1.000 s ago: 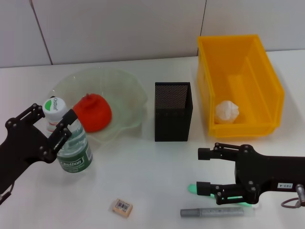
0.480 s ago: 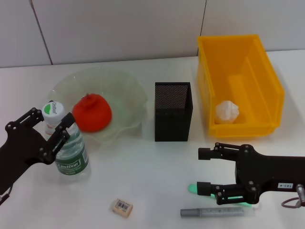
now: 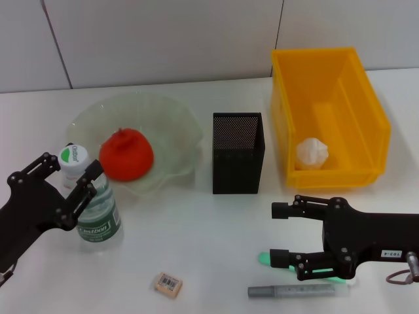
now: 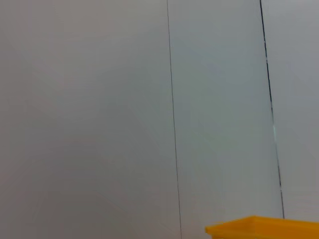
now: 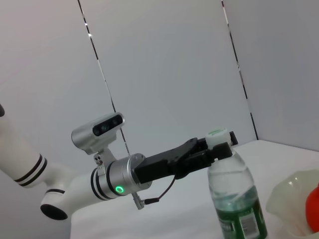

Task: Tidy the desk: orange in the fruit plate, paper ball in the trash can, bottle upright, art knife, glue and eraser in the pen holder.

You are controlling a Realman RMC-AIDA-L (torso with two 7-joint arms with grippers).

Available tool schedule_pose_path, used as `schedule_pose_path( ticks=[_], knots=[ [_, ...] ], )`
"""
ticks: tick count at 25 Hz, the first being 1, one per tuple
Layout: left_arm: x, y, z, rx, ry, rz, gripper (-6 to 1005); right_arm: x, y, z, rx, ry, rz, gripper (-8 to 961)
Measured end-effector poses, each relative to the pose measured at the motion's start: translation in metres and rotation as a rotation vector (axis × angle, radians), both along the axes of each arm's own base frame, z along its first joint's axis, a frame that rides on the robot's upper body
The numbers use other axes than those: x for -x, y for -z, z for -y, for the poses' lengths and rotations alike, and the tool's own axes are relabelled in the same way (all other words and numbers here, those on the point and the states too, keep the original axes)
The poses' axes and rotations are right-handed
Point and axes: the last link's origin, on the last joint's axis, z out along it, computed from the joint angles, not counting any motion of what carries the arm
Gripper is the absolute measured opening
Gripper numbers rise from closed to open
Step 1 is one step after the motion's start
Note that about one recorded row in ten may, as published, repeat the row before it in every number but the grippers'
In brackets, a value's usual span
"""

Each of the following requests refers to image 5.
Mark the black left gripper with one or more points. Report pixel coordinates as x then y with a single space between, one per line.
169 164

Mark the clear water bottle green label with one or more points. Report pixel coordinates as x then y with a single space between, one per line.
231 179

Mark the red-orange toy orange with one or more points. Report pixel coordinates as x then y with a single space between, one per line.
314 206

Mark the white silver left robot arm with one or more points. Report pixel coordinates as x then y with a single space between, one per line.
79 184

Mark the translucent green wavy fruit plate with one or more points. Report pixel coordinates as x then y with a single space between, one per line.
286 194

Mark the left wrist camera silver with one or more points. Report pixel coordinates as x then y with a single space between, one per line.
94 134

